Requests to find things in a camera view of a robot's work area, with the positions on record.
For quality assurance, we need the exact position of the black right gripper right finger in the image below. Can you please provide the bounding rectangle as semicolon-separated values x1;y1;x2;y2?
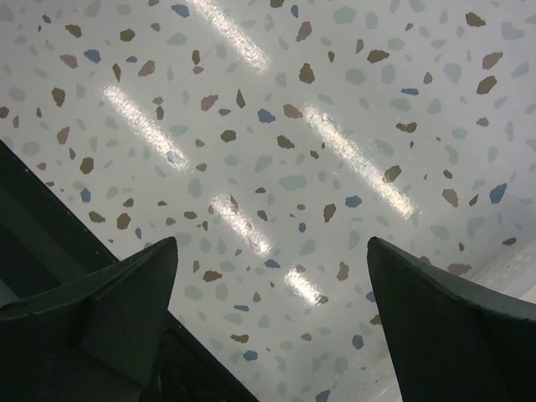
367;237;535;401

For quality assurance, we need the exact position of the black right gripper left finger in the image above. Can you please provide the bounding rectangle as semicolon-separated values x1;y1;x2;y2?
1;237;178;401

